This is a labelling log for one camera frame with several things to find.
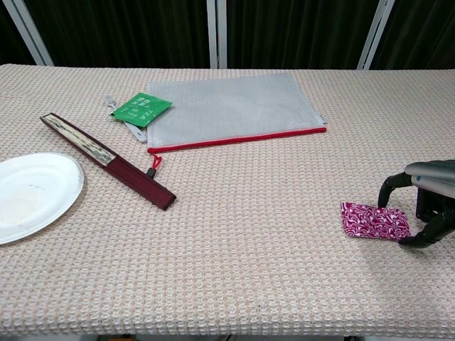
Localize dark red folding fan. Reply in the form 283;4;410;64
39;112;178;212

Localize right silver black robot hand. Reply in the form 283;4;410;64
378;159;455;249

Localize grey mesh pouch red zipper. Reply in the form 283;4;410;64
145;72;328;178

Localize white partition post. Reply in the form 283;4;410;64
9;0;55;67
356;0;396;71
207;0;228;70

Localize green sachet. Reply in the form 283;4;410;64
109;92;173;128

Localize beige waffle tablecloth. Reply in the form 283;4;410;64
0;63;455;338

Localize magenta patterned packet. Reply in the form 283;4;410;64
340;201;412;243

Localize white paper plate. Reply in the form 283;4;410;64
0;151;85;245

